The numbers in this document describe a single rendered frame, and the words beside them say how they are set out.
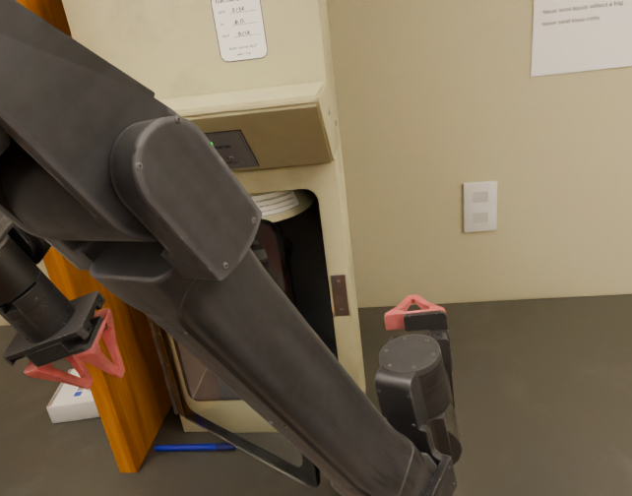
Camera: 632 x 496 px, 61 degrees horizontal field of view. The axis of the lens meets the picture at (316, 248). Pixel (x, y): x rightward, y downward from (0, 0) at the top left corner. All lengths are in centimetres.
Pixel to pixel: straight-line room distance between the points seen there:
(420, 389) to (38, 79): 39
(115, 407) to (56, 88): 74
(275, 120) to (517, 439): 62
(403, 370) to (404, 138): 75
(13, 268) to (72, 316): 8
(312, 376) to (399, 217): 90
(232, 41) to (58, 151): 53
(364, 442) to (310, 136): 37
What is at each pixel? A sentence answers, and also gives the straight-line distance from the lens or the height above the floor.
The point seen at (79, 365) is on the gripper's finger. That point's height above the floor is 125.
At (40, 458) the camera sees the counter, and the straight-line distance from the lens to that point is 112.
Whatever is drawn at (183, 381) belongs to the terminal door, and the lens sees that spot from 91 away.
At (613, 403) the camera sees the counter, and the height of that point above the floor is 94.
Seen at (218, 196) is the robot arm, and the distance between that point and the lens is 23.
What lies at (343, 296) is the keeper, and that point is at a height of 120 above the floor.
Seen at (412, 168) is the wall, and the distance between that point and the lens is 118.
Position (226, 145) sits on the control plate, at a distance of 67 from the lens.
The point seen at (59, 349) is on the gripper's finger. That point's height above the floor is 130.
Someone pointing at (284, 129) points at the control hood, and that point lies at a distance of 64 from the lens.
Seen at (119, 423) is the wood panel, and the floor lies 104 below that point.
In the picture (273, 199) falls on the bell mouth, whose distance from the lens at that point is 79.
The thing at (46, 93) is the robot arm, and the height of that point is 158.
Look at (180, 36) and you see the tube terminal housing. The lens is 74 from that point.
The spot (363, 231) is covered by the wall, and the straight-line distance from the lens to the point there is 123.
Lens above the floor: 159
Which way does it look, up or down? 24 degrees down
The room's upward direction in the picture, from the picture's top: 8 degrees counter-clockwise
